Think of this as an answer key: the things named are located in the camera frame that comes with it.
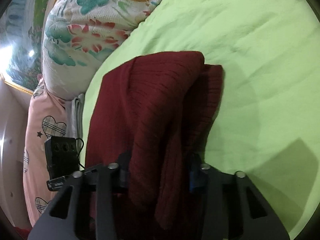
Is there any pink heart-print pillow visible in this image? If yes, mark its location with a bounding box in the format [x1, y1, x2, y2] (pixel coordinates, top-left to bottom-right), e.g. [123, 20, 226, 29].
[23, 80, 67, 226]

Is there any black cable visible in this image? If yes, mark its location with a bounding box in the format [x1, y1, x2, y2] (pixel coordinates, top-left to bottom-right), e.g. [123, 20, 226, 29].
[75, 137, 86, 169]

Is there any dark red knit sweater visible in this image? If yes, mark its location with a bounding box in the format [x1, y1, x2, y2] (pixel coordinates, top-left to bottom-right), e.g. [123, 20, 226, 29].
[86, 51, 223, 229]

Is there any gold-framed landscape painting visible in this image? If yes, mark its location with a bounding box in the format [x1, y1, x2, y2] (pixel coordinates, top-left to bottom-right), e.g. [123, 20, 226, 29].
[1, 0, 56, 94]

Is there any grey folded towel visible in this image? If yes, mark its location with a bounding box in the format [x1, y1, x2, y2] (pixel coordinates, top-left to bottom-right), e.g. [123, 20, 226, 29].
[65, 94, 85, 152]

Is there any light green bed sheet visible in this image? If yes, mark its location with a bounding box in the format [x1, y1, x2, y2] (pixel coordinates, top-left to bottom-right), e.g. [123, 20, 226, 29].
[82, 0, 319, 239]

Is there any white floral quilt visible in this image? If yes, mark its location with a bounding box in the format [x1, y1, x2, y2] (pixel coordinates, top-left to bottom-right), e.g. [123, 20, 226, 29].
[42, 0, 162, 100]

